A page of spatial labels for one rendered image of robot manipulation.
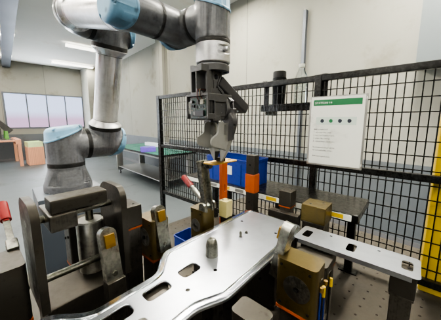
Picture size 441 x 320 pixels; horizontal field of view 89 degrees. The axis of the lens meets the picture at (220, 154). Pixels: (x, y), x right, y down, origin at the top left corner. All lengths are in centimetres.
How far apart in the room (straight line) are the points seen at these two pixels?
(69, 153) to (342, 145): 106
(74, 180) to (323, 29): 318
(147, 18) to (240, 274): 58
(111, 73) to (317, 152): 90
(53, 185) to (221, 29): 74
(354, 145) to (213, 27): 78
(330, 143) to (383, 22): 230
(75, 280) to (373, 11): 332
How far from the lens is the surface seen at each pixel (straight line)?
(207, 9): 53
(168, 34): 57
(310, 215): 85
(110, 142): 97
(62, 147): 93
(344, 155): 109
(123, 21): 52
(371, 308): 108
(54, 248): 97
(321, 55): 339
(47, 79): 1067
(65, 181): 94
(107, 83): 93
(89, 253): 67
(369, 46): 322
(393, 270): 72
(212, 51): 50
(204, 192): 75
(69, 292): 68
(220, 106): 49
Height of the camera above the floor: 134
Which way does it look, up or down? 8 degrees down
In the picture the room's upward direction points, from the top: straight up
